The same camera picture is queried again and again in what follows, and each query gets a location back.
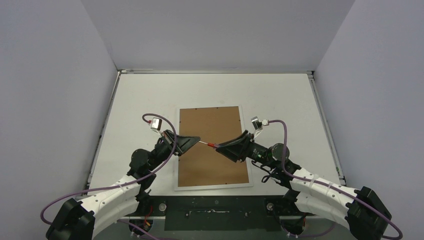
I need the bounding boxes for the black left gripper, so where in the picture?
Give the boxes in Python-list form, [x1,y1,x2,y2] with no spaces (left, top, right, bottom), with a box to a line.
[147,129,201,171]

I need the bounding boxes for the blue red screwdriver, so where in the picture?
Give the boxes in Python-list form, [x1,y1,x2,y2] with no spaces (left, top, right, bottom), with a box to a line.
[199,141,220,149]

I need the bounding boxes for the white picture frame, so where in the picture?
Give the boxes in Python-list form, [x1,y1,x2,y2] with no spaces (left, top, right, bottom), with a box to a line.
[173,104,254,192]

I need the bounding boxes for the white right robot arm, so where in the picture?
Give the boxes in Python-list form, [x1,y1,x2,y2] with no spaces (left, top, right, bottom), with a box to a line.
[213,130,392,240]

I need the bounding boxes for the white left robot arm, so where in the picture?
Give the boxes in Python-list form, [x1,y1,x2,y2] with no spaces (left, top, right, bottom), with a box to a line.
[46,130,201,240]

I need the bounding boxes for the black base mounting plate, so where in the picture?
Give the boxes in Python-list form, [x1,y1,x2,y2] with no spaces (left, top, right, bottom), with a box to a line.
[130,195,304,232]

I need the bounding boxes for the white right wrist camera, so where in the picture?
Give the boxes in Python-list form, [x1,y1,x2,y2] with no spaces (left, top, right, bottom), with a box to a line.
[251,116,269,139]

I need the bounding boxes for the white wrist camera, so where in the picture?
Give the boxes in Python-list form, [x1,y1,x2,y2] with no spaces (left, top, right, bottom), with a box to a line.
[149,117,163,135]
[251,116,269,139]

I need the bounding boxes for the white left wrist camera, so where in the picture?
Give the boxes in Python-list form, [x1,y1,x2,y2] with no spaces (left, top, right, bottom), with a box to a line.
[149,117,163,135]

